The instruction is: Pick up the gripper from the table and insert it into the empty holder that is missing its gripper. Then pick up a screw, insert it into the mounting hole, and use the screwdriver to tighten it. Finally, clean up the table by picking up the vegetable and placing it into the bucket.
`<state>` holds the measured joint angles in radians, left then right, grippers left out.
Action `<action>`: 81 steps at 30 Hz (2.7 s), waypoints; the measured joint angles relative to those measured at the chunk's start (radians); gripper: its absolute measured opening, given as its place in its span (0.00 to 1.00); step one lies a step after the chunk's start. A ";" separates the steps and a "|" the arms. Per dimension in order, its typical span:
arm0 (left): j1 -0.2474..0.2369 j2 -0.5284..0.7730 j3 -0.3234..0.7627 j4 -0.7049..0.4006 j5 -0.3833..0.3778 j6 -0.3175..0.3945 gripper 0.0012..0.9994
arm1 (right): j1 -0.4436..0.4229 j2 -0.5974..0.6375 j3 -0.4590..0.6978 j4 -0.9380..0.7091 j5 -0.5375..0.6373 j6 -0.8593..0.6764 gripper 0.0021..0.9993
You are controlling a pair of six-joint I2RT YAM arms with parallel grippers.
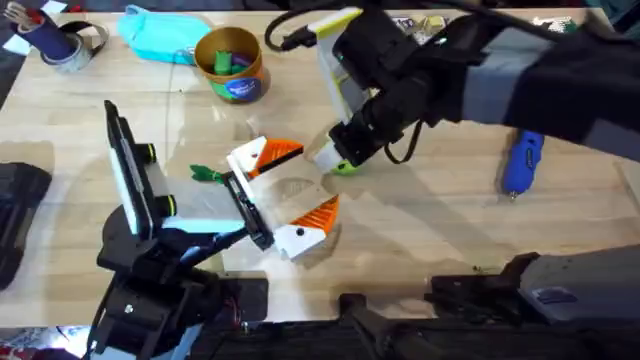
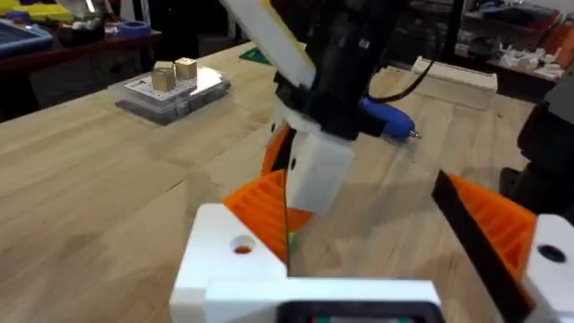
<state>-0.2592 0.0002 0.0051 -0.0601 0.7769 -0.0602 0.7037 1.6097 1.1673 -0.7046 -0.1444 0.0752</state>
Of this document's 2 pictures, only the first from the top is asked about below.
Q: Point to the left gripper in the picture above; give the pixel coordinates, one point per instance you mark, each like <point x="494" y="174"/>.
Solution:
<point x="200" y="205"/>

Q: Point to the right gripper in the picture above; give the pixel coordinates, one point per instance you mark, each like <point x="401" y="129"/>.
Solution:
<point x="400" y="100"/>

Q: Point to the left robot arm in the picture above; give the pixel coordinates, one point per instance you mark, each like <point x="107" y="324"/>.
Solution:
<point x="150" y="300"/>

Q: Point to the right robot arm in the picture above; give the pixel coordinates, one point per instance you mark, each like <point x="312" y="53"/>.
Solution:
<point x="575" y="85"/>

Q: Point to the green toy vegetable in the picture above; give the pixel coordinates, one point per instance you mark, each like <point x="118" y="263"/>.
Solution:
<point x="202" y="173"/>

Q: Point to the green disc with holes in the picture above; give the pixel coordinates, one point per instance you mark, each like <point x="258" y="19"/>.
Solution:
<point x="348" y="170"/>

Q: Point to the right wrist plate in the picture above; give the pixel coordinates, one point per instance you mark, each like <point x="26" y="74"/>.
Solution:
<point x="335" y="75"/>

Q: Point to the wrist plate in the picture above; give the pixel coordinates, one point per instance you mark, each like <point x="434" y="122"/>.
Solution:
<point x="335" y="75"/>
<point x="127" y="170"/>

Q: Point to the brown tub with toys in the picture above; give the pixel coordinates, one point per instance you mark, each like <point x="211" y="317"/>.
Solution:
<point x="235" y="75"/>

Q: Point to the left wrist plate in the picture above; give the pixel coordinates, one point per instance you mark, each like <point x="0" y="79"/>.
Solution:
<point x="127" y="170"/>

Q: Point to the turquoise soft bag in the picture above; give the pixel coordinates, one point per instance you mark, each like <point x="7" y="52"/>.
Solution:
<point x="160" y="35"/>

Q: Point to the black tape roll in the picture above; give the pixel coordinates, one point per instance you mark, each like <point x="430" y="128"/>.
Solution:
<point x="100" y="37"/>

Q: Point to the grey tape roll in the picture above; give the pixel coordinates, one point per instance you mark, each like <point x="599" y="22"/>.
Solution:
<point x="75" y="61"/>

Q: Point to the black case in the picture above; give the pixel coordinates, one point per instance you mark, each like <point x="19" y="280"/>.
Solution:
<point x="20" y="215"/>

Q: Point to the dark blue cup with tools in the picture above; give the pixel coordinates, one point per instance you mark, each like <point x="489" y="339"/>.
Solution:
<point x="45" y="35"/>

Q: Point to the black rail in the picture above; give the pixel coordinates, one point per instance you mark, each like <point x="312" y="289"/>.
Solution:
<point x="450" y="340"/>

